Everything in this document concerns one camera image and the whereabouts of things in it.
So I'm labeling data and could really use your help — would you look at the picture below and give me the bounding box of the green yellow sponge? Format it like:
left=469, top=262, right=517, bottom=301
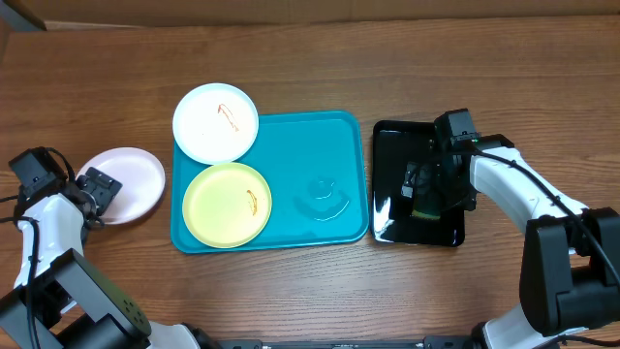
left=411, top=193, right=442, bottom=220

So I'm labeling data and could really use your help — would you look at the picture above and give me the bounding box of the pink plate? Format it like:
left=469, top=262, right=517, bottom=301
left=78, top=147, right=166, bottom=225

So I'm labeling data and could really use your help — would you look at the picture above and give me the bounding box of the yellow plate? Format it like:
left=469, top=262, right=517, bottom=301
left=182, top=163, right=272, bottom=249

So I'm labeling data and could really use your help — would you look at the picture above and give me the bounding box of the white plate with stain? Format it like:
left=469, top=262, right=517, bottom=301
left=172, top=82, right=259, bottom=165

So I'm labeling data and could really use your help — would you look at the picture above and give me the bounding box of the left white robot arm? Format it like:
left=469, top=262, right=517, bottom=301
left=1, top=168, right=217, bottom=348

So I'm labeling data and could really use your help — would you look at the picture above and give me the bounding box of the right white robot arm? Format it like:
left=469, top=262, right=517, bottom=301
left=402, top=135, right=619, bottom=348

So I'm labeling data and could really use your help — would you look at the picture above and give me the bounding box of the black plastic tray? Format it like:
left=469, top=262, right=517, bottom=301
left=371, top=120, right=465, bottom=247

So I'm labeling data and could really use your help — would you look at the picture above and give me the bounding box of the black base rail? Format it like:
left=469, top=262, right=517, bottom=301
left=217, top=335, right=482, bottom=349

